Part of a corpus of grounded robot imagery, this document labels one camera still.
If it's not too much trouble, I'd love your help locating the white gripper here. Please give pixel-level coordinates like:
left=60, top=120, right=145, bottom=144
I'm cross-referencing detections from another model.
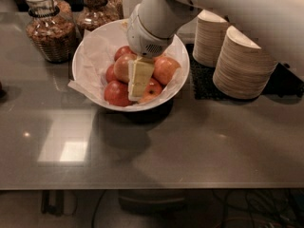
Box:
left=126, top=5, right=173, bottom=101

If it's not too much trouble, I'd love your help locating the red-yellow apple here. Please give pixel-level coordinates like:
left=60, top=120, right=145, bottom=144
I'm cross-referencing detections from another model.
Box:
left=114, top=53, right=137, bottom=83

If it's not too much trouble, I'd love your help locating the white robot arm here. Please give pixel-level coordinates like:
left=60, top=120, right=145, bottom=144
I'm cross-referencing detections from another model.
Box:
left=127, top=0, right=304, bottom=100

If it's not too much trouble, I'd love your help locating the front right red apple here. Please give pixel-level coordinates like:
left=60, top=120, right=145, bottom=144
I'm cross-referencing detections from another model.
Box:
left=138, top=78, right=162, bottom=104

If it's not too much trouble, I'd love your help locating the front left red apple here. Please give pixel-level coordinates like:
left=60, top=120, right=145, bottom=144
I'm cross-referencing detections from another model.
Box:
left=104, top=81, right=132, bottom=106

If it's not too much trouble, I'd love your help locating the right orange-red apple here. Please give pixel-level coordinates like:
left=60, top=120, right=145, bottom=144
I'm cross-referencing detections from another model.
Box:
left=153, top=56, right=181, bottom=86

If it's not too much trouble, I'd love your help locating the left small red apple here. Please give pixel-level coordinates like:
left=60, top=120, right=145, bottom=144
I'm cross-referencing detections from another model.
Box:
left=105, top=65, right=117, bottom=83

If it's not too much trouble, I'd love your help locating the back left dark red apple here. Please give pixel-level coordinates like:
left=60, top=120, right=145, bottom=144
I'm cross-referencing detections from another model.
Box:
left=114, top=46, right=136, bottom=61

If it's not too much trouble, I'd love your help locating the white bowl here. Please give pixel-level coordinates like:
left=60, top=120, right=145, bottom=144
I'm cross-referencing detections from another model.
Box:
left=71, top=18, right=191, bottom=113

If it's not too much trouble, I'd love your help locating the white paper liner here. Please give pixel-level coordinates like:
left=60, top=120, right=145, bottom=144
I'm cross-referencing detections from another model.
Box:
left=67, top=28, right=188, bottom=110

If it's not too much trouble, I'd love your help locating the right glass cereal jar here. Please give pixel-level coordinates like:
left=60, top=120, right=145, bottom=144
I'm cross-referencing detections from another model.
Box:
left=76, top=0, right=124, bottom=35

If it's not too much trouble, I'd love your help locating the glass cereal jar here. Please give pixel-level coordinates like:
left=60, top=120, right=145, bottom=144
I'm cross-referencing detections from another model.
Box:
left=25, top=0, right=76, bottom=63
left=76, top=0, right=124, bottom=35

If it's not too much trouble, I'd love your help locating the back stack of paper bowls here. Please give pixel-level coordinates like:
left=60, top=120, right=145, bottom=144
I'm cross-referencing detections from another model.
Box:
left=193, top=10, right=230, bottom=67

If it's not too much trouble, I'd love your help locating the stack of paper bowls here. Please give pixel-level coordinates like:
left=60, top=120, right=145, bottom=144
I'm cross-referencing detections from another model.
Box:
left=213, top=26, right=277, bottom=100
left=193, top=10, right=230, bottom=67

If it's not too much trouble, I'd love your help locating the front stack of paper bowls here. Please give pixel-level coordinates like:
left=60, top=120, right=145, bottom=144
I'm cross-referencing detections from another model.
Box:
left=213, top=26, right=277, bottom=100

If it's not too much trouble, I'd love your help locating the left glass cereal jar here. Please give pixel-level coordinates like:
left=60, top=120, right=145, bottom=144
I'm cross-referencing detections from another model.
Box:
left=25, top=0, right=76, bottom=63

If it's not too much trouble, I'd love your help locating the black rubber mat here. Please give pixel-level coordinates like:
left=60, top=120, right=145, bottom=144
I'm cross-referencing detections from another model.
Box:
left=185, top=44, right=304, bottom=100

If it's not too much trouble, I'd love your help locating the black cable under table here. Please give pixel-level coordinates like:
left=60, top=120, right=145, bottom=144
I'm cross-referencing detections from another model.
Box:
left=90, top=189, right=108, bottom=228

